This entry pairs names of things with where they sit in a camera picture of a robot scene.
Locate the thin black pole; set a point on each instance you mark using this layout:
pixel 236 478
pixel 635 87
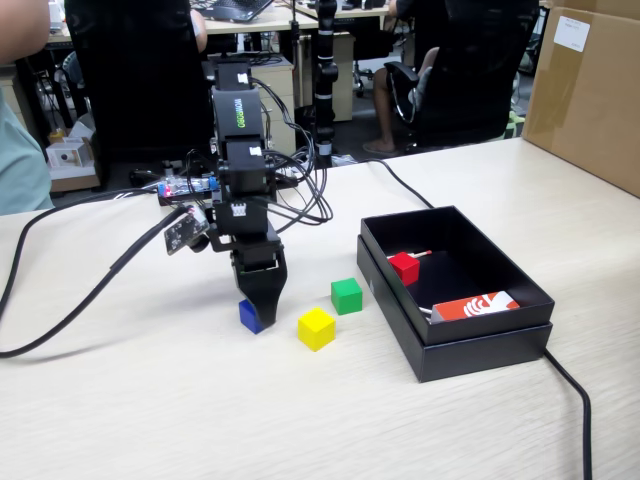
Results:
pixel 295 50

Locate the black laptop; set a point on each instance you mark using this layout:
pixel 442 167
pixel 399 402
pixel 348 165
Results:
pixel 230 10

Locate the green black checkered mat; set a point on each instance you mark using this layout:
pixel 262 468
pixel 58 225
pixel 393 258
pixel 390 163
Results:
pixel 514 125

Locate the white shipping label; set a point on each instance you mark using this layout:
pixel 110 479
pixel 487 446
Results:
pixel 572 32

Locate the seated person's bare elbow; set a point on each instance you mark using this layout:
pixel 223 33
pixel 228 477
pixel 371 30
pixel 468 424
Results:
pixel 198 30

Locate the open white cardboard box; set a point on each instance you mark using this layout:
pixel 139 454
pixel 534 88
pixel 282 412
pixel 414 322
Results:
pixel 72 167

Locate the green wooden cube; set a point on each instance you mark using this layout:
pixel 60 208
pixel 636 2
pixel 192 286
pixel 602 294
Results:
pixel 346 296

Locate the blue wooden cube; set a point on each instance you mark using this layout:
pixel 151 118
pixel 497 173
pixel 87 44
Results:
pixel 248 319

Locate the orange white card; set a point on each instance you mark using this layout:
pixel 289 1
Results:
pixel 475 307

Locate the red wooden cube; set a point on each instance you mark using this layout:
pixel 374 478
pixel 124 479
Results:
pixel 406 269

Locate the bare forearm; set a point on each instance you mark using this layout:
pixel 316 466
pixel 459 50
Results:
pixel 22 30

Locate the black segmented pole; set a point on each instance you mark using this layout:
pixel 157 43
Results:
pixel 325 75

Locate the large brown cardboard box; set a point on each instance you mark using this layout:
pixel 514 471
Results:
pixel 585 110

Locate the black open box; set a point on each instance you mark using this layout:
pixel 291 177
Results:
pixel 480 357

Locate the red-headed matchstick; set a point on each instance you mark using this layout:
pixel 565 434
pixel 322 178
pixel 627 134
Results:
pixel 425 253

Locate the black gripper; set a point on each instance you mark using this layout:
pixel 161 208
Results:
pixel 250 242

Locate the person in teal shirt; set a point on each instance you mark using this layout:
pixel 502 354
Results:
pixel 20 165

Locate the yellow wooden cube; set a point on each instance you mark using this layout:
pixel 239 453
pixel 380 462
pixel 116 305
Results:
pixel 316 329

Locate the controller board with red LED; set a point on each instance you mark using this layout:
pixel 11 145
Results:
pixel 180 189

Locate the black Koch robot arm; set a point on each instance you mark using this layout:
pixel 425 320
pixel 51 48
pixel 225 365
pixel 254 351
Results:
pixel 240 115

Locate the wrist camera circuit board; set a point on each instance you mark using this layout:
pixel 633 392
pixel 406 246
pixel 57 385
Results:
pixel 185 234

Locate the black cardboard box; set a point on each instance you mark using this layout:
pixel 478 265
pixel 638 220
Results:
pixel 475 240

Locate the black mesh office chair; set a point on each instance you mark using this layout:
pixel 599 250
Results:
pixel 140 80

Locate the seated person with bare legs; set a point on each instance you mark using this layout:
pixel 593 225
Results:
pixel 384 110

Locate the black office chair with armrest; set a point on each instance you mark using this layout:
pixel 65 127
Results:
pixel 475 75

